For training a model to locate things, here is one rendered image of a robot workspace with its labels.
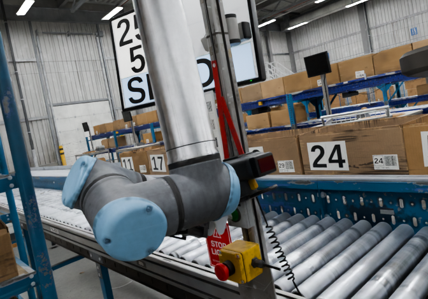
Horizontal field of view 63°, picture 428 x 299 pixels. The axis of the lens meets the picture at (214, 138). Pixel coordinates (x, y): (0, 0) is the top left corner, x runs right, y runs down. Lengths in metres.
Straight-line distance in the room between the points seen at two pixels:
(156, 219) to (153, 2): 0.35
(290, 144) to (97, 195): 1.04
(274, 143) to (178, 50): 0.99
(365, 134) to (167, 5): 0.88
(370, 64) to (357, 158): 4.93
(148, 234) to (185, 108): 0.20
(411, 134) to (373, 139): 0.12
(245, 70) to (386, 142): 0.57
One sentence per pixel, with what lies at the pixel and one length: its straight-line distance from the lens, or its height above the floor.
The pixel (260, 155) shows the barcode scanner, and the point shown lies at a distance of 0.72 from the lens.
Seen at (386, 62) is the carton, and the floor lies 1.54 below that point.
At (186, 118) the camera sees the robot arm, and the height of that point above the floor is 1.19.
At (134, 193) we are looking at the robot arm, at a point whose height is 1.09.
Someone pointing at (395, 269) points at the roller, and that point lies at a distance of 0.99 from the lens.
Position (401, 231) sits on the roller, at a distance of 1.21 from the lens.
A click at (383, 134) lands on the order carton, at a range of 1.28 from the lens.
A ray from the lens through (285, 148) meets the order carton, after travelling 1.49.
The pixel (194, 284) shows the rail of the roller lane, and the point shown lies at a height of 0.70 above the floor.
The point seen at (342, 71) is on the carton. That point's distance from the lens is 6.43.
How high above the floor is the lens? 1.18
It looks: 3 degrees down
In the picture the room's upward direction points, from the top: 10 degrees counter-clockwise
